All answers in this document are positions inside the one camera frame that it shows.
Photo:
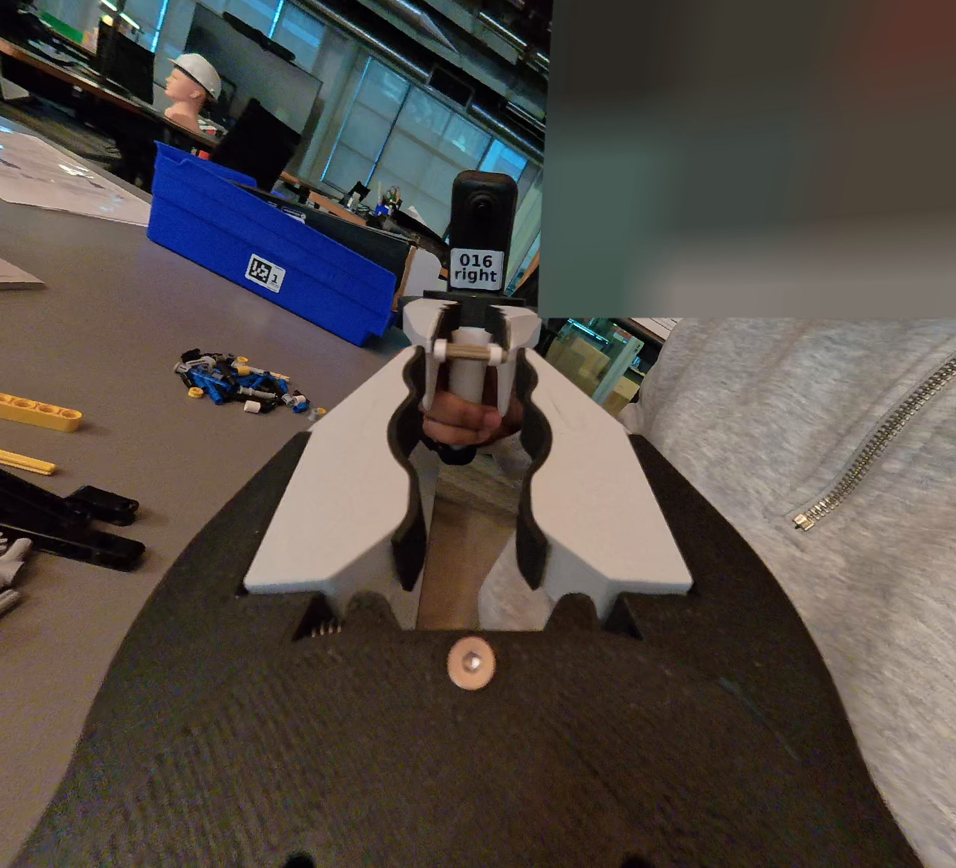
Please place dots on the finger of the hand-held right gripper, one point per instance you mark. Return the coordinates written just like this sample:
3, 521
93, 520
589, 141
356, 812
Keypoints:
523, 326
418, 323

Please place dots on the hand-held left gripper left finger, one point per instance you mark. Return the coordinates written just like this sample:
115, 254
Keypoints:
336, 509

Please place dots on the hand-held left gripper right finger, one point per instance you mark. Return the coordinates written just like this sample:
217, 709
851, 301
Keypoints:
605, 509

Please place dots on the tan and white lego assembly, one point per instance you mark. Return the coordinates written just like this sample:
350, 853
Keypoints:
467, 354

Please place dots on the pile of small lego pins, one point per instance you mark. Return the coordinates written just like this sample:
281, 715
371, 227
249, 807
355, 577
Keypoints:
231, 386

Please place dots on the pile of large lego parts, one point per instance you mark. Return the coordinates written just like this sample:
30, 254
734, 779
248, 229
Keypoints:
75, 547

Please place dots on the thin yellow lego axle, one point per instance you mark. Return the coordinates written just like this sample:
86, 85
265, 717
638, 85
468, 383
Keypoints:
26, 463

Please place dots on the long yellow lego beam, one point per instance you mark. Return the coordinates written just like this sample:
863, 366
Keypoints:
37, 412

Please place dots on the lego instruction booklet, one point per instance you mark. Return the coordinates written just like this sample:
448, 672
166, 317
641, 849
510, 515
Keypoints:
15, 276

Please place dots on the person's right hand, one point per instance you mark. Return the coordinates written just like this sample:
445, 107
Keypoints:
459, 423

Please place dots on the cardboard box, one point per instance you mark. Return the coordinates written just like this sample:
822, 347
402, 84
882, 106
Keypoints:
590, 367

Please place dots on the blue plastic bin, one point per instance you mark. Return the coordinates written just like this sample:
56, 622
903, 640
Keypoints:
224, 233

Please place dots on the black computer monitor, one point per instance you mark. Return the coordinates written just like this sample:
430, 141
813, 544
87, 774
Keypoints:
258, 143
127, 65

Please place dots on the large display screen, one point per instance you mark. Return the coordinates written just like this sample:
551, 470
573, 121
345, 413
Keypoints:
254, 76

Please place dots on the black video bar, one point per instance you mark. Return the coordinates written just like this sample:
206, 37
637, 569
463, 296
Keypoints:
258, 35

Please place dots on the white hard hat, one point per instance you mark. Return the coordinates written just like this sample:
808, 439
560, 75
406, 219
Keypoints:
198, 70

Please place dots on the mannequin head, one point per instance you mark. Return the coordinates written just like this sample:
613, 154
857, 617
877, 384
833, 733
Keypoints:
183, 102

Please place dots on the printed paper sheet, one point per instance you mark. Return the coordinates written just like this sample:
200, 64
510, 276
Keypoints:
67, 184

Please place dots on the wooden office desk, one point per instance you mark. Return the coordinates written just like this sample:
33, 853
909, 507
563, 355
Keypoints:
82, 82

